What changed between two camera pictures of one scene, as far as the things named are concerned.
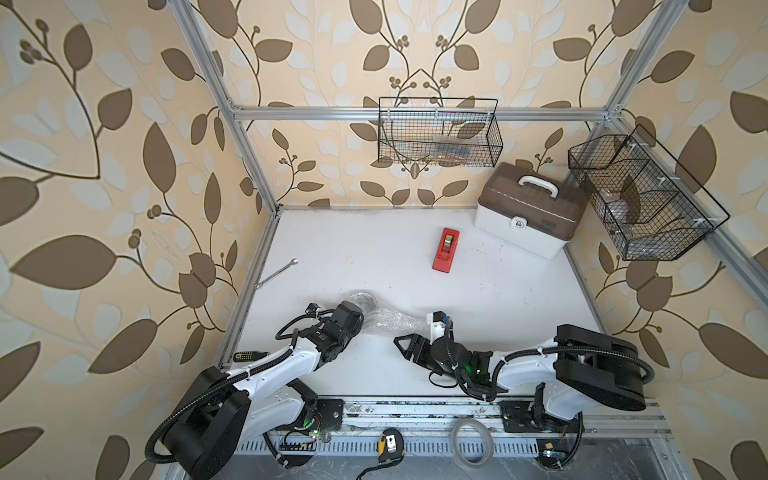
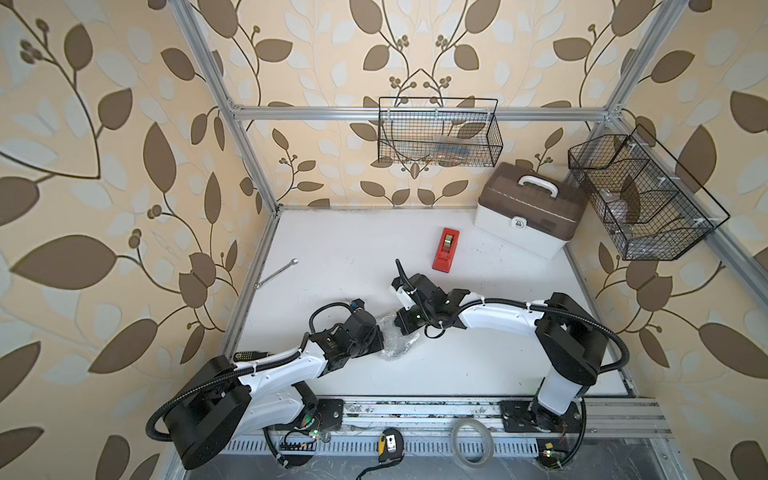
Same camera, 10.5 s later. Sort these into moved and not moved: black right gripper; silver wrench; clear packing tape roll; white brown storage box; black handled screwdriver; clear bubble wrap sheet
Moved: clear bubble wrap sheet; black right gripper
Not moved: white brown storage box; black handled screwdriver; silver wrench; clear packing tape roll
